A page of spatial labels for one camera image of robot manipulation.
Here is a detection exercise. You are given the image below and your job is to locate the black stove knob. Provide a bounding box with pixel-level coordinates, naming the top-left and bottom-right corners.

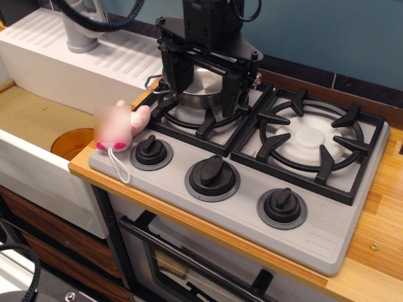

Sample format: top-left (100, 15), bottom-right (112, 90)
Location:
top-left (257, 187), bottom-right (308, 230)
top-left (184, 155), bottom-right (241, 203)
top-left (130, 135), bottom-right (174, 171)

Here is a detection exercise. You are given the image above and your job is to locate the black middle stove knob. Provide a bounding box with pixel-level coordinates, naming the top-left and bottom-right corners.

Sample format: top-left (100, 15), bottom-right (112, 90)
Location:
top-left (184, 155), bottom-right (241, 203)

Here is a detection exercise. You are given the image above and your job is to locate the wooden drawer cabinet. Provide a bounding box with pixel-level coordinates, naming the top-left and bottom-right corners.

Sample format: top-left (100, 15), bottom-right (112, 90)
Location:
top-left (1, 187), bottom-right (131, 301)

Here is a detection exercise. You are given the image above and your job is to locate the orange plastic plate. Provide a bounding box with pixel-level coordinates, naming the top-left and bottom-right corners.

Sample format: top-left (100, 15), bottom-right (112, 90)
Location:
top-left (50, 128), bottom-right (94, 160)

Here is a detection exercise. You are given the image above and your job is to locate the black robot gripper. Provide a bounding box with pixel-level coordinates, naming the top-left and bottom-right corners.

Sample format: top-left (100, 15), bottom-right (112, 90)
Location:
top-left (156, 1), bottom-right (263, 118)

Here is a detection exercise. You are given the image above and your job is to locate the black braided cable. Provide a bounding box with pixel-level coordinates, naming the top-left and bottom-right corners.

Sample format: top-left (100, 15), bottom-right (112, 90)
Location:
top-left (0, 242), bottom-right (42, 302)
top-left (50, 0), bottom-right (145, 33)

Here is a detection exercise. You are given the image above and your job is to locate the black right burner grate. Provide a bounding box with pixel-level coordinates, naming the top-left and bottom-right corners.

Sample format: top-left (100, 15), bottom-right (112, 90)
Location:
top-left (230, 87), bottom-right (390, 206)

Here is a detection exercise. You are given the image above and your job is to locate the black left burner grate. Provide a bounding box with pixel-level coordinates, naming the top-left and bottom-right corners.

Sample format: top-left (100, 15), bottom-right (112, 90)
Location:
top-left (133, 82), bottom-right (273, 157)

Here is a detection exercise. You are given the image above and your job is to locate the black braided cable lower left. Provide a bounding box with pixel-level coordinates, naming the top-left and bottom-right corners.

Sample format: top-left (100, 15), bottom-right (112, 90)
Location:
top-left (0, 242), bottom-right (42, 302)

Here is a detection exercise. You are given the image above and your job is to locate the grey toy faucet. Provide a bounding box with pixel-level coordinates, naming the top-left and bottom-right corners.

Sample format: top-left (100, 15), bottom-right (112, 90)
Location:
top-left (62, 0), bottom-right (106, 53)

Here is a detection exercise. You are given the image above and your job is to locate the black right stove knob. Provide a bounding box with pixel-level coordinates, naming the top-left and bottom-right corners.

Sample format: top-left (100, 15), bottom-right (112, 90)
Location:
top-left (257, 187), bottom-right (308, 230)

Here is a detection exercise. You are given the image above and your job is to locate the toy oven door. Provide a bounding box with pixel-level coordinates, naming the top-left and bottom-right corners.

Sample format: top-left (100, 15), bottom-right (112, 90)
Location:
top-left (109, 194), bottom-right (332, 301)

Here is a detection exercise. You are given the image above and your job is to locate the pink stuffed pig toy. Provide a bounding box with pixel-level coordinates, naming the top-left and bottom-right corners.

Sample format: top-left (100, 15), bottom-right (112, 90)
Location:
top-left (93, 99), bottom-right (151, 184)

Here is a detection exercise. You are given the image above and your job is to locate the stainless steel pan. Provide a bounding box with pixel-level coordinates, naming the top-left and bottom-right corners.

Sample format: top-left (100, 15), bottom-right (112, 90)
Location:
top-left (144, 64), bottom-right (249, 110)

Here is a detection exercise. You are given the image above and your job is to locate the grey toy stove top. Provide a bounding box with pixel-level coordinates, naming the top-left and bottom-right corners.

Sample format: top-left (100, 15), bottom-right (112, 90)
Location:
top-left (87, 81), bottom-right (392, 277)

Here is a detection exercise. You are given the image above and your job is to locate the black left stove knob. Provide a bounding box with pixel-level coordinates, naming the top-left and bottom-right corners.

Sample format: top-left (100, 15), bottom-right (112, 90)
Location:
top-left (130, 135), bottom-right (174, 171)

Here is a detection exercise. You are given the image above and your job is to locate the black burner grate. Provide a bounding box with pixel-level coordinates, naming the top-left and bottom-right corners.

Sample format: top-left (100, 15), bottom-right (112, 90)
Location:
top-left (133, 82), bottom-right (273, 157)
top-left (230, 87), bottom-right (390, 206)

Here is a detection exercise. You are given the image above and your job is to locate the white toy sink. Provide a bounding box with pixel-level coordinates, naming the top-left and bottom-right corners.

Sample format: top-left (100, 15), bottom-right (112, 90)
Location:
top-left (1, 8), bottom-right (162, 238)

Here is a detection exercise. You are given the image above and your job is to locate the black oven door handle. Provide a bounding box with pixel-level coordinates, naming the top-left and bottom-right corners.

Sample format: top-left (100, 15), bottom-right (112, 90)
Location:
top-left (118, 211), bottom-right (273, 301)

